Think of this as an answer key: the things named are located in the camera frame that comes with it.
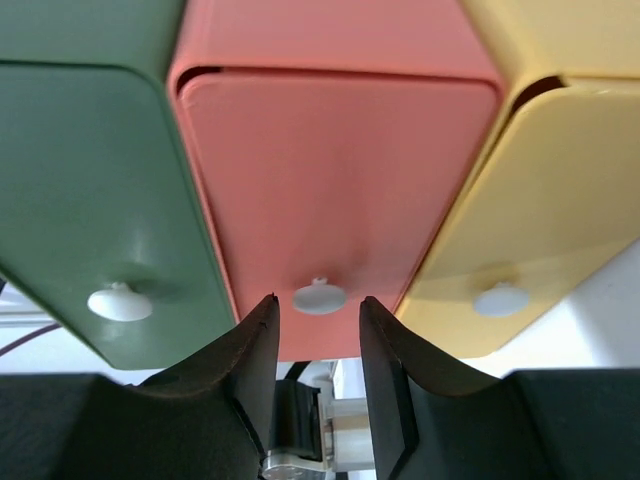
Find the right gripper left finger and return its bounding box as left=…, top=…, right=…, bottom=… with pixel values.
left=1, top=295, right=280, bottom=479

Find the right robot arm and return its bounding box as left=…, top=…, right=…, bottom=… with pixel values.
left=1, top=295, right=639, bottom=479

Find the coral drawer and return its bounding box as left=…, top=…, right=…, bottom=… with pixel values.
left=168, top=1, right=502, bottom=362

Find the yellow bottom drawer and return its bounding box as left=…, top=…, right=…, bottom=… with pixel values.
left=396, top=1, right=639, bottom=358

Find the green top drawer box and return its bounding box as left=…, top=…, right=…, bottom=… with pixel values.
left=1, top=1, right=234, bottom=370

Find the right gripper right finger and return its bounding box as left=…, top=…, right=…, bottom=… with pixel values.
left=359, top=296, right=639, bottom=479

